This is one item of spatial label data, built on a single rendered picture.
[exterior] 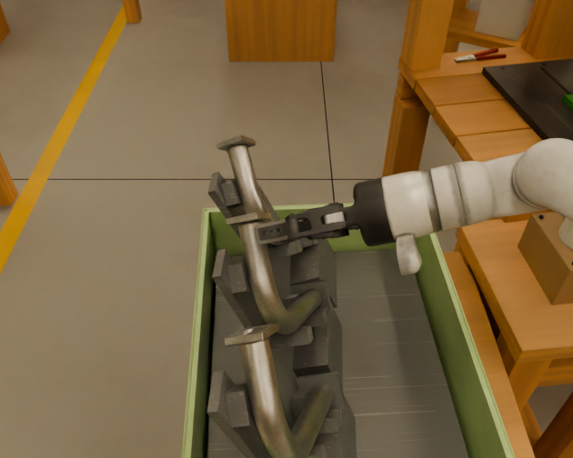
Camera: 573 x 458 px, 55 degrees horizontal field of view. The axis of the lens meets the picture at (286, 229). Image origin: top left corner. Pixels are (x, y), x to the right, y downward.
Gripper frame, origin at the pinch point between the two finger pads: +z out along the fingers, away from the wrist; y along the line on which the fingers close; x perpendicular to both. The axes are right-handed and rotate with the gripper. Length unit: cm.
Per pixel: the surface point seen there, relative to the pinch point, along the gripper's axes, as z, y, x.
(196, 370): 17.1, -7.8, 16.2
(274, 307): 1.8, -0.8, 8.7
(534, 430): -32, -95, 61
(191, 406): 16.9, -4.0, 20.1
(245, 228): 3.0, 0.8, -1.3
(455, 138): -27, -77, -17
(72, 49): 184, -244, -158
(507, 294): -29, -45, 18
